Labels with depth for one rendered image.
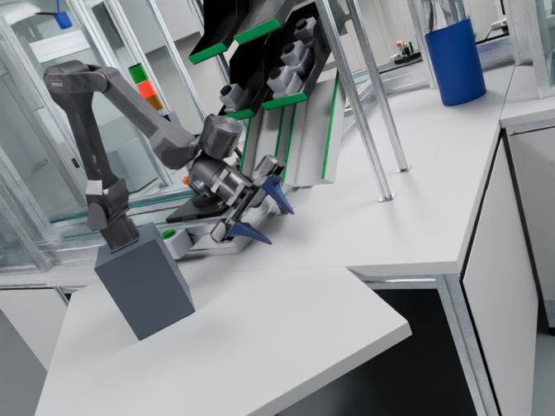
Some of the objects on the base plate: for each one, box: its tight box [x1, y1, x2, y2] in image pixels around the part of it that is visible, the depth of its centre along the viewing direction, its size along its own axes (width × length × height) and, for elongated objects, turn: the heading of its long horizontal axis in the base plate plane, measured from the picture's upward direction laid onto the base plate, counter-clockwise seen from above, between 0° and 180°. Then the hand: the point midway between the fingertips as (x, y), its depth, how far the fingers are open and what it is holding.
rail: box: [50, 215, 249, 267], centre depth 150 cm, size 6×89×11 cm, turn 103°
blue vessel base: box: [425, 17, 486, 106], centre depth 166 cm, size 16×16×27 cm
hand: (268, 217), depth 82 cm, fingers open, 6 cm apart
